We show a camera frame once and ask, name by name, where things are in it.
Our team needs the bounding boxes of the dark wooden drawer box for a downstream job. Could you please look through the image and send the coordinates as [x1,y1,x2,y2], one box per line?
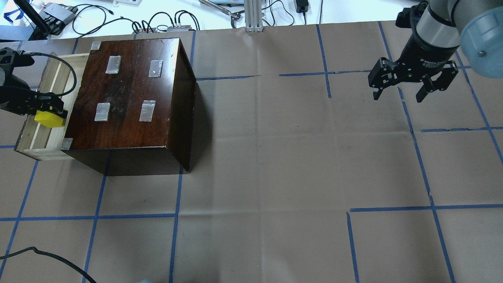
[61,38,196,176]

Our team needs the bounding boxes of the yellow block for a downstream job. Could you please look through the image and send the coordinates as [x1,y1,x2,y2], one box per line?
[34,111,66,128]

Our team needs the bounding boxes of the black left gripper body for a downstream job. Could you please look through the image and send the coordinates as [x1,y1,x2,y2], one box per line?
[0,72,40,115]

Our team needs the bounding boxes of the wooden drawer with white handle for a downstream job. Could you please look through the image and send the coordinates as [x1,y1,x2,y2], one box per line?
[14,53,89,161]

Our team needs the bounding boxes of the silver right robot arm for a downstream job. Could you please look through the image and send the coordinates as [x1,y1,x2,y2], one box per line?
[368,0,503,103]

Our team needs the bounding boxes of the aluminium frame post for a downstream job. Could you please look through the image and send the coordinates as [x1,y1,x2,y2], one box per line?
[244,0,263,32]

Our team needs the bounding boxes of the brown paper table cover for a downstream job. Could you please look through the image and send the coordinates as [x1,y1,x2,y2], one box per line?
[1,22,502,283]

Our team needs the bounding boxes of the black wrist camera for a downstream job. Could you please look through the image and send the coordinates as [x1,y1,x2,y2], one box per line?
[395,0,429,29]

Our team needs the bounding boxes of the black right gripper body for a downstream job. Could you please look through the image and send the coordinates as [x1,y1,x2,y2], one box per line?
[368,36,459,91]

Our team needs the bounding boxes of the black power adapter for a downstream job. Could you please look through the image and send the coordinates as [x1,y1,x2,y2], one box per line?
[295,0,309,14]

